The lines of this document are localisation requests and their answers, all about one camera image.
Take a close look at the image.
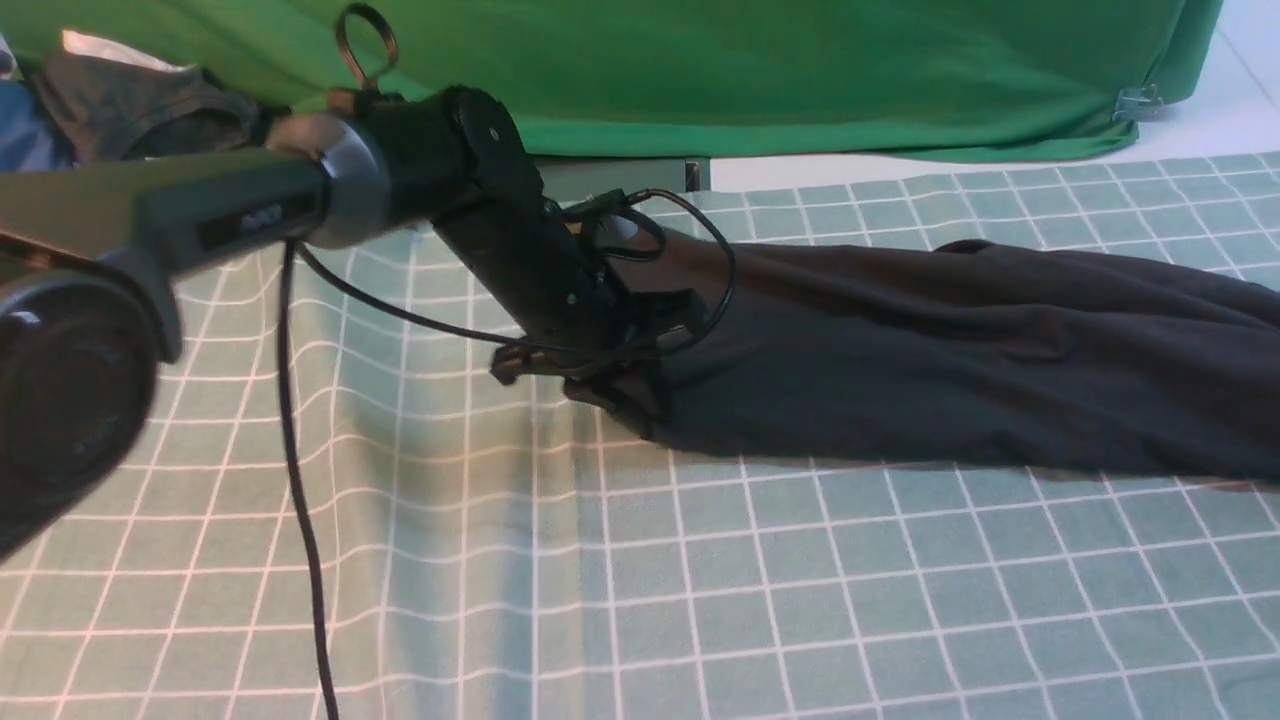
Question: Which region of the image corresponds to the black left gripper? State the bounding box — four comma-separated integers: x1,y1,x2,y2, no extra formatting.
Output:
430,195,710,386

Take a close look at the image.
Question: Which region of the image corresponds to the gray long-sleeve shirt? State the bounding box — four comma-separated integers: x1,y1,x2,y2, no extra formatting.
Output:
653,240,1279,482

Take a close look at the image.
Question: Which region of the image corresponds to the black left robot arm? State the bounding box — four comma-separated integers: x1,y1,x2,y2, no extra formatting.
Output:
1,85,735,557

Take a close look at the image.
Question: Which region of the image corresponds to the dark gray crumpled shirt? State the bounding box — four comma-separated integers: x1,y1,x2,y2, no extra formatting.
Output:
31,51,269,164

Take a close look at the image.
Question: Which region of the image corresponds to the blue crumpled shirt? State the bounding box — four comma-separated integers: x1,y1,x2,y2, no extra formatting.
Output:
1,79,76,173

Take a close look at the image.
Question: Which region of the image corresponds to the green checkered tablecloth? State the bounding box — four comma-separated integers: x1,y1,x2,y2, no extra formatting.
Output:
0,150,1280,720

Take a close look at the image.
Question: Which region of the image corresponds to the green backdrop cloth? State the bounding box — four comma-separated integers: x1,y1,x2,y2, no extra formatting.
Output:
0,0,1226,167

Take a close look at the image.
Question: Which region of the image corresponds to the white crumpled garment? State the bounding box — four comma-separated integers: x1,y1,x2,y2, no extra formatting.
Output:
61,29,197,73

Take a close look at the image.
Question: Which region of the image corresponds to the metal binder clip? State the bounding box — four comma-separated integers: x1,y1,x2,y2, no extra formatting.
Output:
1111,85,1165,123

